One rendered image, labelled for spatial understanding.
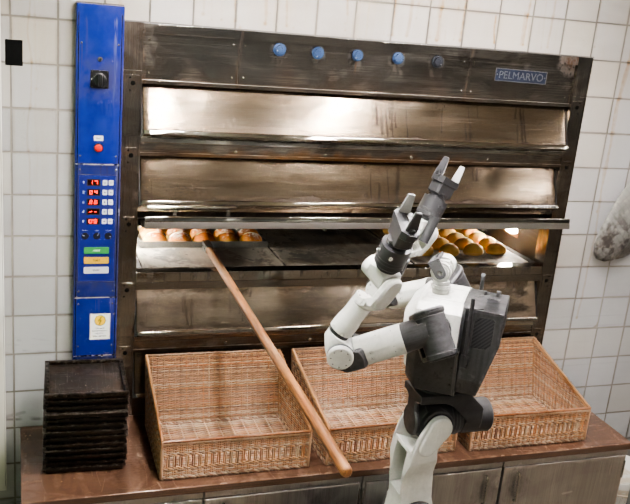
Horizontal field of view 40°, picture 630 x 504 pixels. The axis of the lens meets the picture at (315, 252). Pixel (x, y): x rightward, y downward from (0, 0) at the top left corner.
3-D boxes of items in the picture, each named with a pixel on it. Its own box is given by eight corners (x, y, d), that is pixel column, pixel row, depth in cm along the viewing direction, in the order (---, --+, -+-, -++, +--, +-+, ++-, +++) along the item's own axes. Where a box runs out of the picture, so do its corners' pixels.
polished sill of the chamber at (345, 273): (133, 277, 331) (134, 267, 330) (534, 270, 390) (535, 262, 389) (135, 282, 325) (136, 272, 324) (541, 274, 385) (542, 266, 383)
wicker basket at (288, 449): (140, 416, 341) (142, 352, 333) (276, 407, 359) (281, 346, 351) (157, 482, 297) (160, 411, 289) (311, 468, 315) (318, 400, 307)
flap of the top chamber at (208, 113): (142, 136, 309) (141, 81, 310) (563, 151, 368) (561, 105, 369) (143, 134, 305) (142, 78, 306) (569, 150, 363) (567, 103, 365)
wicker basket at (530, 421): (415, 397, 381) (423, 339, 373) (525, 389, 399) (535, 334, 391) (467, 453, 337) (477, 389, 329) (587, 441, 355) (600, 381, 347)
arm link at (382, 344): (334, 360, 259) (405, 339, 256) (335, 384, 248) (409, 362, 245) (322, 329, 255) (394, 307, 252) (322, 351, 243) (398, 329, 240)
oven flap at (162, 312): (135, 336, 331) (134, 285, 332) (533, 320, 390) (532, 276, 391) (136, 336, 327) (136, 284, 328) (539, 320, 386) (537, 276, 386)
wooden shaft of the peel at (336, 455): (353, 478, 201) (354, 467, 200) (341, 479, 200) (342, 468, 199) (212, 253, 356) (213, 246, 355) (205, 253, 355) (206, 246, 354)
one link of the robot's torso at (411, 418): (474, 419, 293) (481, 372, 288) (492, 438, 281) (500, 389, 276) (399, 425, 284) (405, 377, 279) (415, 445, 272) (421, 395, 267)
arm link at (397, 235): (395, 233, 223) (379, 268, 229) (428, 238, 225) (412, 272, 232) (384, 205, 232) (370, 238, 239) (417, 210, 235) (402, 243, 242)
